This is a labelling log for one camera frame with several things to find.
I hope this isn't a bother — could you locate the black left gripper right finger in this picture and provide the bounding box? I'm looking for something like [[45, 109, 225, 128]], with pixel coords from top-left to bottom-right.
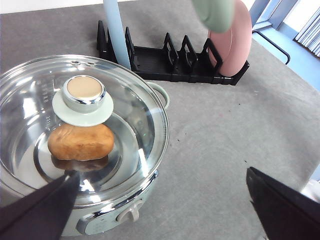
[[246, 167, 320, 240]]

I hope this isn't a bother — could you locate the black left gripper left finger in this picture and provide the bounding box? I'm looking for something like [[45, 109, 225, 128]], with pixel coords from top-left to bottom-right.
[[0, 170, 80, 240]]

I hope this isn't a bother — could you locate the brown potato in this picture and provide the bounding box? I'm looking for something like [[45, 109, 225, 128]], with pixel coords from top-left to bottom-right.
[[47, 124, 115, 161]]

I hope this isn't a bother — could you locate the glass steamer lid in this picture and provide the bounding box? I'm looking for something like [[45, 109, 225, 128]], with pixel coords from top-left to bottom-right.
[[0, 54, 170, 207]]

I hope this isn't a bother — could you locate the green plate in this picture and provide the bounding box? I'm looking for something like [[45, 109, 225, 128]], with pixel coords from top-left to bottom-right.
[[192, 0, 236, 33]]

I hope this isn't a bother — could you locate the green electric steamer pot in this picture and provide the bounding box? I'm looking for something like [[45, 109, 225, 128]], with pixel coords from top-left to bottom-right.
[[62, 81, 170, 236]]

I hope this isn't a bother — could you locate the black plate rack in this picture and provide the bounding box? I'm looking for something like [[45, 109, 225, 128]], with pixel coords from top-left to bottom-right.
[[96, 20, 250, 86]]

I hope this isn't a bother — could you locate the pink plate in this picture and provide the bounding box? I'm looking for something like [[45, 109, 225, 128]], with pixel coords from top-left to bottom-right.
[[208, 0, 252, 77]]

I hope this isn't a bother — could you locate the blue plate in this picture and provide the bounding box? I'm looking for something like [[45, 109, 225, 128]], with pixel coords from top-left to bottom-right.
[[103, 0, 131, 70]]

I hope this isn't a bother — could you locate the black metal frame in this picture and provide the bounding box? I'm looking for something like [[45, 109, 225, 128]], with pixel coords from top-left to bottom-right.
[[252, 30, 291, 65]]

